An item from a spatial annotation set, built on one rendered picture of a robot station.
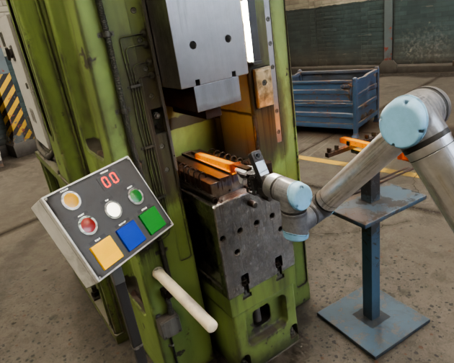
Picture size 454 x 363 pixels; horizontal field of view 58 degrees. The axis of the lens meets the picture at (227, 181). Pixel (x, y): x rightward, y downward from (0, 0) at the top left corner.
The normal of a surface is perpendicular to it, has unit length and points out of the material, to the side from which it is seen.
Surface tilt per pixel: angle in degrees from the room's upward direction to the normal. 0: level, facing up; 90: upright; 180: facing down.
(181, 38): 90
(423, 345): 0
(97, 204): 60
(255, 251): 90
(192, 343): 90
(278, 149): 90
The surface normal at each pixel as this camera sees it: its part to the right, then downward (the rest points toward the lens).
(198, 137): 0.55, 0.24
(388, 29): -0.69, 0.36
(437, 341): -0.14, -0.92
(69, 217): 0.66, -0.39
